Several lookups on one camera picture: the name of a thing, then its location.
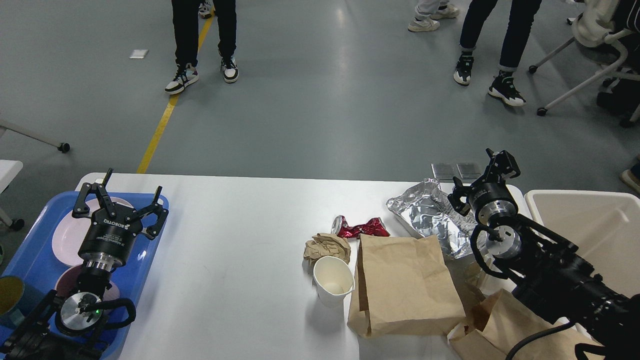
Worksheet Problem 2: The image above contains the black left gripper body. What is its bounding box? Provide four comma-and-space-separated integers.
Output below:
77, 212, 143, 265

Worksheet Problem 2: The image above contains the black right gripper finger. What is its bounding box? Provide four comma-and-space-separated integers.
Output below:
477, 148, 521, 185
447, 176, 473, 217

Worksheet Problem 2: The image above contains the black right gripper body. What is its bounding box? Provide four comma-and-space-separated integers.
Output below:
467, 182, 519, 226

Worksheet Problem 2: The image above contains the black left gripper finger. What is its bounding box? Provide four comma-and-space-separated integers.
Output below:
127, 186, 169, 240
71, 168, 117, 219

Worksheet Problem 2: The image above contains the pink plate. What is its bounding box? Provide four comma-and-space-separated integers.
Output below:
52, 212, 122, 267

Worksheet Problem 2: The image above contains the pink mug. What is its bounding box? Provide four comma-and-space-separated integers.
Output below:
54, 264, 121, 301

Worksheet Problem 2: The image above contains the teal mug yellow inside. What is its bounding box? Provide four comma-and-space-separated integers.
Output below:
0, 276, 42, 330

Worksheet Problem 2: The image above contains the brown paper bag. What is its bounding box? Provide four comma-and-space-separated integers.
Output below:
447, 289, 597, 360
347, 235, 466, 338

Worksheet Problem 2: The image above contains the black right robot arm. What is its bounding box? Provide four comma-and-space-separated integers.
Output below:
447, 148, 640, 360

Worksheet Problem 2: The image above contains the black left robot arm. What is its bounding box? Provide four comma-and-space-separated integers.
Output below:
1, 170, 169, 360

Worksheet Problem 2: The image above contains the metal floor plate right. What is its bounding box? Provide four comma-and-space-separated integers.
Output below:
455, 162, 483, 180

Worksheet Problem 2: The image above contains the metal floor plate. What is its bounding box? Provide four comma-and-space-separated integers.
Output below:
455, 162, 483, 180
430, 162, 457, 182

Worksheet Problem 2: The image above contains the metal floor plate left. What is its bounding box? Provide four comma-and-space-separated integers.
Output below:
430, 162, 457, 182

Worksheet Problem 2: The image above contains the crumpled aluminium foil tray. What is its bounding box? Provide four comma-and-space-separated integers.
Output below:
386, 178, 477, 259

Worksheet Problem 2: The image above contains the blue plastic tray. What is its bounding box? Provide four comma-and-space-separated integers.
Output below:
1, 191, 162, 360

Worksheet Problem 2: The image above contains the chair leg with caster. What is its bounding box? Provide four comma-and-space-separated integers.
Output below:
0, 119, 71, 154

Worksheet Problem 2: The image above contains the white side table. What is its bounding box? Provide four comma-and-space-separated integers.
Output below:
0, 159, 25, 232

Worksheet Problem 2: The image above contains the crushed red can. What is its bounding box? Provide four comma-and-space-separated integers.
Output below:
331, 215, 391, 239

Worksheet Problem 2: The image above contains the beige plastic bin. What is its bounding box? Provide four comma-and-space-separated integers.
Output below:
525, 190, 640, 297

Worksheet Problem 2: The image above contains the person with black sneakers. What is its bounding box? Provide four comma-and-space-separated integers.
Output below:
453, 0, 543, 107

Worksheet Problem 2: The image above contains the crumpled brown paper ball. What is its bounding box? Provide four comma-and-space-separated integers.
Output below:
302, 233, 352, 266

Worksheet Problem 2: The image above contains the white paper cup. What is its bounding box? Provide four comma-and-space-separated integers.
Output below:
312, 256, 355, 308

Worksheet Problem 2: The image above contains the white office chair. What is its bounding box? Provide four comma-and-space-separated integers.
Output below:
528, 0, 639, 117

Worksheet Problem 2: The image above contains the person in black trousers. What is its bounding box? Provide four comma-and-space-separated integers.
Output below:
164, 0, 239, 95

